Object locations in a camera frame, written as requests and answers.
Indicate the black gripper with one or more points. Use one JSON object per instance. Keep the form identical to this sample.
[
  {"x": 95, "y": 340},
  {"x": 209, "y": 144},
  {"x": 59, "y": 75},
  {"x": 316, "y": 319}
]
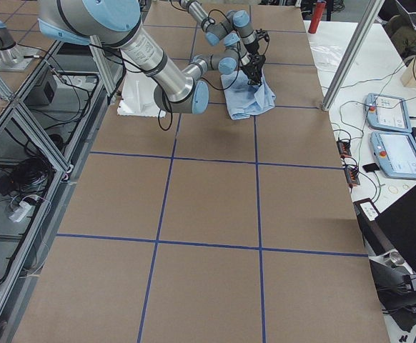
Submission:
[
  {"x": 252, "y": 46},
  {"x": 252, "y": 63}
]

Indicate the light blue button-up shirt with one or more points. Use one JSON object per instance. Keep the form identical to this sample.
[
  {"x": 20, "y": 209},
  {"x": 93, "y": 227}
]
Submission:
[{"x": 244, "y": 100}]

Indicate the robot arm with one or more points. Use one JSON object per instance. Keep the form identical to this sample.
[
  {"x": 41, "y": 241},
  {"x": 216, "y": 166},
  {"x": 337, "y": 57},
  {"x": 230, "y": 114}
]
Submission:
[
  {"x": 217, "y": 25},
  {"x": 118, "y": 24}
]

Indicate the clear plastic bag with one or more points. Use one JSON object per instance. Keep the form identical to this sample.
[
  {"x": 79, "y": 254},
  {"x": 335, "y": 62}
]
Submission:
[{"x": 327, "y": 54}]

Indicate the red metal bottle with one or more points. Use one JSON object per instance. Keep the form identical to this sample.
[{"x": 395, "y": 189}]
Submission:
[{"x": 317, "y": 16}]

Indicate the left grey usb hub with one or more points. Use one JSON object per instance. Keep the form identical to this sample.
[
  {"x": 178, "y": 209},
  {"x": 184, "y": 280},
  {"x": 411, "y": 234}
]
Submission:
[{"x": 343, "y": 146}]

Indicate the grey usb hub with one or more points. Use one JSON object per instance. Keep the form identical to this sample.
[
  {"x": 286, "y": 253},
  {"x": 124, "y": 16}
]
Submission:
[
  {"x": 343, "y": 146},
  {"x": 352, "y": 175}
]

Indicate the upper blue teach pendant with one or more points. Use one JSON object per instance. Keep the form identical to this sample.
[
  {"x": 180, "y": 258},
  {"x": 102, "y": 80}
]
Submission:
[{"x": 387, "y": 113}]

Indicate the blue teach pendant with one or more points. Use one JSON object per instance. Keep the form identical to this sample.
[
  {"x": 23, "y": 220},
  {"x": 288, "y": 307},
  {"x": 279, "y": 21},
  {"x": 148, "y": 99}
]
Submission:
[
  {"x": 387, "y": 113},
  {"x": 395, "y": 153}
]

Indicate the right grey usb hub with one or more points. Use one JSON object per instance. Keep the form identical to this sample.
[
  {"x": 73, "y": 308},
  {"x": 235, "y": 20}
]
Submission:
[{"x": 352, "y": 175}]

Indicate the small black device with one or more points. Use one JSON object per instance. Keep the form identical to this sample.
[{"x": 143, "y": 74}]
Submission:
[{"x": 371, "y": 167}]

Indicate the lower blue teach pendant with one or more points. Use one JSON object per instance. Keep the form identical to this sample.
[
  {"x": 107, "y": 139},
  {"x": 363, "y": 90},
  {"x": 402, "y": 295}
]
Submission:
[{"x": 395, "y": 153}]

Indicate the black box with label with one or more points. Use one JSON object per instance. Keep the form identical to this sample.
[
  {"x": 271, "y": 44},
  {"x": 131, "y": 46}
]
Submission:
[{"x": 366, "y": 208}]

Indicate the white power strip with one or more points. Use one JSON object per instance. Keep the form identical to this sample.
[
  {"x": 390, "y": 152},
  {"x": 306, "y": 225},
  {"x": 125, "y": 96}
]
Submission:
[{"x": 21, "y": 211}]

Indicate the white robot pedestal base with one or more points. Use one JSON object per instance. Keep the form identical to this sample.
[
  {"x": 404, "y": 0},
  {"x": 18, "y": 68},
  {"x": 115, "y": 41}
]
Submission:
[{"x": 137, "y": 97}]

